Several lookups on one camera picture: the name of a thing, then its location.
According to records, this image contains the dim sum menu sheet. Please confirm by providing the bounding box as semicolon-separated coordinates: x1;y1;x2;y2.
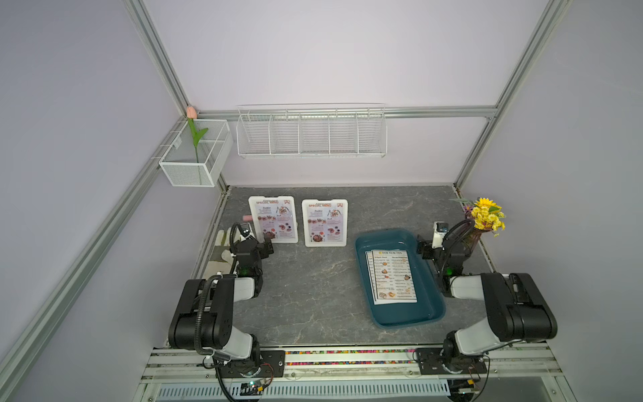
365;250;417;306

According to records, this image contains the white menu holder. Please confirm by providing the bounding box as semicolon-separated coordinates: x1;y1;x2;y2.
248;195;300;245
300;198;348;248

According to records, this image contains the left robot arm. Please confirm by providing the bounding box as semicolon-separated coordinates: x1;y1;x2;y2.
167;236;274;369

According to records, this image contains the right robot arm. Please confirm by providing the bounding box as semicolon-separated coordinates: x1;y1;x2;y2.
417;219;559;366

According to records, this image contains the dark purple vase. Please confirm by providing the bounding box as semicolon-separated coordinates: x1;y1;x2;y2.
461;226;486;255

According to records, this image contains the white green work glove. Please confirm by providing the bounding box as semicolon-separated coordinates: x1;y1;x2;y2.
201;228;233;280

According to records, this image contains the teal plastic tray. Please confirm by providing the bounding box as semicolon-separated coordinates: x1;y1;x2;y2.
354;229;446;329

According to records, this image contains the yellow flower bouquet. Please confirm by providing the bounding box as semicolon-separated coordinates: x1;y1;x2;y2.
452;198;506;236

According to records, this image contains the white ventilation grille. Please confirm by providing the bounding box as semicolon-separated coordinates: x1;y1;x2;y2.
155;379;450;401

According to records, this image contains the pink artificial tulip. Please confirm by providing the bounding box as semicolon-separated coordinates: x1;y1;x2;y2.
186;106;209;163

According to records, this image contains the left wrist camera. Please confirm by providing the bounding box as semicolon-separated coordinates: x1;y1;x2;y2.
239;223;255;239

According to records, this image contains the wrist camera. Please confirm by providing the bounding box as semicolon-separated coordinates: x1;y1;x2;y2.
432;221;450;249
239;223;255;239

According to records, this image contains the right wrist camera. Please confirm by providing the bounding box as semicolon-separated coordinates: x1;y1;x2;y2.
432;221;450;249

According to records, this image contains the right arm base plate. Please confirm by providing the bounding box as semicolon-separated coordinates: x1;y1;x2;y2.
413;347;488;375

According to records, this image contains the white mesh wall basket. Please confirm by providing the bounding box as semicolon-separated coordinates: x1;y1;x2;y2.
159;119;233;188

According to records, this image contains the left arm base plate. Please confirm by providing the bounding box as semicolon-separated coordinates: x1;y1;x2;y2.
219;349;286;380

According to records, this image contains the white wire wall shelf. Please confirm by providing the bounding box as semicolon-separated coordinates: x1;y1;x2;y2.
236;103;388;158

